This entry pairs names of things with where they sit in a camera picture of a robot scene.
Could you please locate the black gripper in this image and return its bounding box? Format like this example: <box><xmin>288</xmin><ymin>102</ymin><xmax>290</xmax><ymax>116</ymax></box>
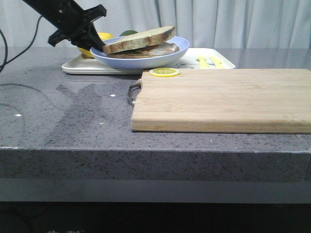
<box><xmin>48</xmin><ymin>0</ymin><xmax>106</xmax><ymax>51</ymax></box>

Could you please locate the light blue round plate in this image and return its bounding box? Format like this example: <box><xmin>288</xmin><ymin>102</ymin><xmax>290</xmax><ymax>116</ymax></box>
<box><xmin>90</xmin><ymin>36</ymin><xmax>190</xmax><ymax>69</ymax></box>

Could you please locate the bread slice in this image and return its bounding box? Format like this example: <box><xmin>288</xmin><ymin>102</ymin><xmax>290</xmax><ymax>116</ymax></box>
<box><xmin>103</xmin><ymin>25</ymin><xmax>176</xmax><ymax>55</ymax></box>
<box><xmin>107</xmin><ymin>50</ymin><xmax>157</xmax><ymax>59</ymax></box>

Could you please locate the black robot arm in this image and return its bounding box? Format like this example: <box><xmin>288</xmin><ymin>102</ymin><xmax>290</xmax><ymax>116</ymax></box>
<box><xmin>25</xmin><ymin>0</ymin><xmax>106</xmax><ymax>51</ymax></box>

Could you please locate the cream white tray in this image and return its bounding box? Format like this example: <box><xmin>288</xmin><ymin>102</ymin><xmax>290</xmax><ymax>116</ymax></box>
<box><xmin>62</xmin><ymin>48</ymin><xmax>236</xmax><ymax>75</ymax></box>

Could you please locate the rear yellow lemon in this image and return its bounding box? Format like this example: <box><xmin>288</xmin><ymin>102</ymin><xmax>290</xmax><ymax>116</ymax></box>
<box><xmin>98</xmin><ymin>32</ymin><xmax>114</xmax><ymax>41</ymax></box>

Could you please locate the yellow lemon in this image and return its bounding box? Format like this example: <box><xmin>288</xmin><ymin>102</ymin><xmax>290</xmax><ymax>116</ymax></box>
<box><xmin>98</xmin><ymin>32</ymin><xmax>114</xmax><ymax>41</ymax></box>
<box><xmin>77</xmin><ymin>47</ymin><xmax>94</xmax><ymax>59</ymax></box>

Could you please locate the front yellow lemon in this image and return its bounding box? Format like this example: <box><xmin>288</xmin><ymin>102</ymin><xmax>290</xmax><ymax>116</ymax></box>
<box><xmin>77</xmin><ymin>47</ymin><xmax>94</xmax><ymax>59</ymax></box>

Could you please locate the green lime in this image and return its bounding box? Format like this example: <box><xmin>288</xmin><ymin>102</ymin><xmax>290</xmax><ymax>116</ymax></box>
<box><xmin>120</xmin><ymin>30</ymin><xmax>138</xmax><ymax>36</ymax></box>

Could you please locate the fried egg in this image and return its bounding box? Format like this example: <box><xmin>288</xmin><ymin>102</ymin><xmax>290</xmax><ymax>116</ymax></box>
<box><xmin>135</xmin><ymin>42</ymin><xmax>179</xmax><ymax>56</ymax></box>

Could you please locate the lemon slice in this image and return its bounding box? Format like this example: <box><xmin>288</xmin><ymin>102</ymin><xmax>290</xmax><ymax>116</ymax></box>
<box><xmin>149</xmin><ymin>67</ymin><xmax>180</xmax><ymax>78</ymax></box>

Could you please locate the yellow plastic fork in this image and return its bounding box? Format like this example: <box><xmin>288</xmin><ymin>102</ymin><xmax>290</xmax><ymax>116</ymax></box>
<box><xmin>196</xmin><ymin>55</ymin><xmax>209</xmax><ymax>69</ymax></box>

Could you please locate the white grey curtain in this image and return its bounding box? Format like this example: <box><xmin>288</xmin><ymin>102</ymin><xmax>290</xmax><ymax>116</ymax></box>
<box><xmin>0</xmin><ymin>0</ymin><xmax>311</xmax><ymax>50</ymax></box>

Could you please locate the yellow plastic knife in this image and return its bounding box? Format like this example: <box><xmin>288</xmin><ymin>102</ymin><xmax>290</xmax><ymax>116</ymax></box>
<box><xmin>209</xmin><ymin>56</ymin><xmax>225</xmax><ymax>69</ymax></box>

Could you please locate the wooden cutting board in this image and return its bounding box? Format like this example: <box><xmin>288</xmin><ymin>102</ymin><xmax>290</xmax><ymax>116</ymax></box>
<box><xmin>131</xmin><ymin>68</ymin><xmax>311</xmax><ymax>133</ymax></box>

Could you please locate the metal cutting board handle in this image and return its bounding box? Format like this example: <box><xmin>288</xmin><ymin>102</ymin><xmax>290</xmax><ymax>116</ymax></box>
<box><xmin>126</xmin><ymin>79</ymin><xmax>141</xmax><ymax>106</ymax></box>

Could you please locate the black cable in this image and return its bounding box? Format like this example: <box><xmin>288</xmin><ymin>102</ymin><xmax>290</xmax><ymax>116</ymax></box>
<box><xmin>0</xmin><ymin>17</ymin><xmax>43</xmax><ymax>73</ymax></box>

